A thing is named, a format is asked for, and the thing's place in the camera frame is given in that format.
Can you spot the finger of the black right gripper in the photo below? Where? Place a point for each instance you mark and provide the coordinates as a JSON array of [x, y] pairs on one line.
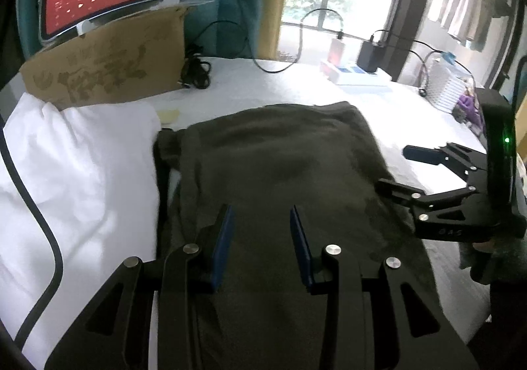
[[462, 214], [468, 164]]

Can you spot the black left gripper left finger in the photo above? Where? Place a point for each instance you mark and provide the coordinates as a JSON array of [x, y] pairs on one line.
[[113, 329]]

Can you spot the dark grey t-shirt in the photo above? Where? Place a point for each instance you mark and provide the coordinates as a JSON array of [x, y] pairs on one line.
[[323, 161]]

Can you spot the hanging beige clothes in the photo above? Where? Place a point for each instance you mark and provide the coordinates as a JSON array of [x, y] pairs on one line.
[[468, 21]]

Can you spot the purple plush toy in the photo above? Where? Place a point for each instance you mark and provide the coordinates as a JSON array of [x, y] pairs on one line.
[[466, 110]]

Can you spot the white perforated basket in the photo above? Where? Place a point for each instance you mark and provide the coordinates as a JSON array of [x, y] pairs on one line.
[[447, 83]]

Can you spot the black charger plug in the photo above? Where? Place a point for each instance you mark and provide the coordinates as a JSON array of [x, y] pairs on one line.
[[370, 56]]

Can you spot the white power strip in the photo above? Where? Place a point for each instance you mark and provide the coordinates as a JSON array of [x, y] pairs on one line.
[[354, 75]]

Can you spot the white folded garment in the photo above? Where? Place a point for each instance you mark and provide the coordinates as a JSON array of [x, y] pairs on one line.
[[91, 172]]

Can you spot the white charger plug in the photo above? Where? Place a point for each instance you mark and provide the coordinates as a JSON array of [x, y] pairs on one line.
[[337, 48]]

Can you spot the brown cardboard box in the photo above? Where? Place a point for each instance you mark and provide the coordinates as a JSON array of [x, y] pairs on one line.
[[129, 59]]

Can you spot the black window frame post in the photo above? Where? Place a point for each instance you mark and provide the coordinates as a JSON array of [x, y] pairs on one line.
[[404, 25]]

